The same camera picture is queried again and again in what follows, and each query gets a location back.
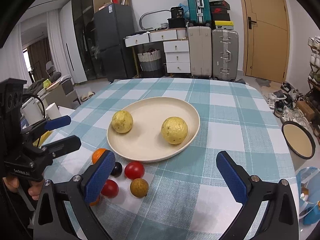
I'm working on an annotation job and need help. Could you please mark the orange mandarin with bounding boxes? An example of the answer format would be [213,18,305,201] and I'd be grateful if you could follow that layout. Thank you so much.
[89,194,100,206]
[92,148,106,164]

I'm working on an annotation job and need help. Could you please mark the red tomato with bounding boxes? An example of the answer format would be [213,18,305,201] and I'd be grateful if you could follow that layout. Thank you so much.
[124,161,145,180]
[101,179,119,198]

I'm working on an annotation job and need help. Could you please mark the dark plum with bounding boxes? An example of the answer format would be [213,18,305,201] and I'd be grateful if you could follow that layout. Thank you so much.
[111,161,123,177]

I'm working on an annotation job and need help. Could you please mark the yellow-green guava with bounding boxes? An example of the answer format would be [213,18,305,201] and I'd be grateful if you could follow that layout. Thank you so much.
[161,116,188,145]
[111,110,133,133]

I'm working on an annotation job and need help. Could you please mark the brown longan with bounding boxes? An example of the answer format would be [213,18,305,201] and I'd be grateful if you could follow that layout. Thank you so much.
[130,178,149,198]

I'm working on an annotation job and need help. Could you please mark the left hand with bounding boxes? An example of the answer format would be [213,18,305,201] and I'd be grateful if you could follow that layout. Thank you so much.
[2,175,45,201]

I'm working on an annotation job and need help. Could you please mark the blue plastic bag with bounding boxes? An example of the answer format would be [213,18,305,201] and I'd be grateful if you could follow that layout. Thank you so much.
[296,167,320,225]

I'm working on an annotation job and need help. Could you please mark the cream round plate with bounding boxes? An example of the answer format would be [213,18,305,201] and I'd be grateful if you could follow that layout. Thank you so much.
[106,97,200,163]

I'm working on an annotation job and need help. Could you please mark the round black-rimmed stool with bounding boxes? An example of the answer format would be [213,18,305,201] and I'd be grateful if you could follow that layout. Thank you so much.
[281,121,316,160]

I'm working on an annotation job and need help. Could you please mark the black refrigerator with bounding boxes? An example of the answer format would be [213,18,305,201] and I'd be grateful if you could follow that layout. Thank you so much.
[94,3,137,81]

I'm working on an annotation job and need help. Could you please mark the teal checkered tablecloth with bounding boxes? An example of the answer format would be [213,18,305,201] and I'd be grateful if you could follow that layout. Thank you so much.
[44,78,298,239]

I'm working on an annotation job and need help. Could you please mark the woven laundry basket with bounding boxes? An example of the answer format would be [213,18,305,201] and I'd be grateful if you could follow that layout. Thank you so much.
[138,48,162,72]

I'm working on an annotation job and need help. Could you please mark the wooden shoe rack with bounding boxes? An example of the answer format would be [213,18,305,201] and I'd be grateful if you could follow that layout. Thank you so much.
[305,36,320,117]

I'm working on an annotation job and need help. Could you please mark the white drawer cabinet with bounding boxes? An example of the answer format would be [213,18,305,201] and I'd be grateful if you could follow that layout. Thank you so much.
[124,28,191,74]

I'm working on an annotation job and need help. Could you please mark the beige suitcase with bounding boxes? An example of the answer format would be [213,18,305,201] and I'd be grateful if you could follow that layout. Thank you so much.
[188,27,212,77]

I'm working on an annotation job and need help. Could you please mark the teal suitcase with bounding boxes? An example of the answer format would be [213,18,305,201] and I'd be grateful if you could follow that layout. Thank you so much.
[187,0,212,27]

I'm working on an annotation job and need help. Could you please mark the silver suitcase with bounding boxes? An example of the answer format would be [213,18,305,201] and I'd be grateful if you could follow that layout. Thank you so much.
[212,29,239,81]

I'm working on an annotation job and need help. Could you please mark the stacked shoe boxes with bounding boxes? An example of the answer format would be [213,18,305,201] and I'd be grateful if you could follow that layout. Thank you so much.
[209,0,234,30]

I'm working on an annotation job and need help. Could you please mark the wooden door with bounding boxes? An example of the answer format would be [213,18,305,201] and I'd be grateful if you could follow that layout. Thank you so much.
[241,0,290,83]

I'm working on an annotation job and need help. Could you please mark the black cable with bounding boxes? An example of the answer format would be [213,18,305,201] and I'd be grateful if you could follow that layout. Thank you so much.
[22,93,47,120]

